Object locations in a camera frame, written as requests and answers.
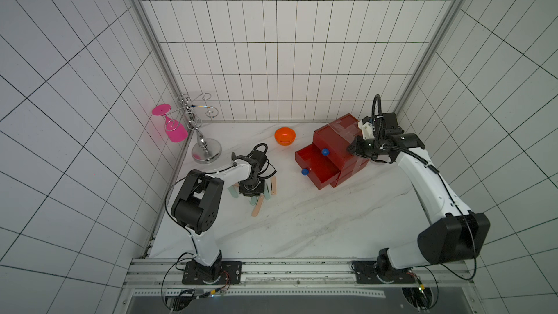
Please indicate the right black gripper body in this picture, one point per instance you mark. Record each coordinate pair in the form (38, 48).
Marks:
(361, 147)

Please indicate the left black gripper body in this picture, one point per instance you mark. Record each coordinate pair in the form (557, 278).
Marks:
(251, 187)

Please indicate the mint knife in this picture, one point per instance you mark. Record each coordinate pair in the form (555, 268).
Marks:
(267, 195)
(234, 192)

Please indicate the red top drawer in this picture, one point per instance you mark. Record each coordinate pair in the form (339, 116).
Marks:
(327, 138)

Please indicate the red drawer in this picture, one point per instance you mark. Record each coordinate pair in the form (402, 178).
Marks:
(318, 168)
(327, 138)

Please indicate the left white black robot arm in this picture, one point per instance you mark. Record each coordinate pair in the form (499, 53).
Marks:
(198, 199)

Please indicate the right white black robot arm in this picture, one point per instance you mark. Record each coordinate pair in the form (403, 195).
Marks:
(456, 232)

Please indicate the red three-drawer cabinet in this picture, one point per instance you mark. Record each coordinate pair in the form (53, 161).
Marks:
(346, 126)

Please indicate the peach knife upright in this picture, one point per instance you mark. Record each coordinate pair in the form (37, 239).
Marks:
(274, 186)

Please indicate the peach knife lower diagonal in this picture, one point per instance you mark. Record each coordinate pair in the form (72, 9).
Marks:
(258, 206)

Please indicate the chrome glass rack stand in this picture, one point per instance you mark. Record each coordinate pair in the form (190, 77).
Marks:
(206, 150)

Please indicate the orange bowl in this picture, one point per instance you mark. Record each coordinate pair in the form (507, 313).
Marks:
(285, 136)

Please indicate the pink wine glass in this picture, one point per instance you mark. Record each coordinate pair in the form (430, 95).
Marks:
(175, 131)

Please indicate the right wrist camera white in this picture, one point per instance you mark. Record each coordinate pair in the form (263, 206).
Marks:
(367, 130)

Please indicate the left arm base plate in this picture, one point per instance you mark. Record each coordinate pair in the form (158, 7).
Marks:
(211, 272)

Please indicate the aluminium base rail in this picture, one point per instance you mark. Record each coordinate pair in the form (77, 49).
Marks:
(284, 277)

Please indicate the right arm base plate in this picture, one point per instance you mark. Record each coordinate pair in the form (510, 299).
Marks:
(369, 272)

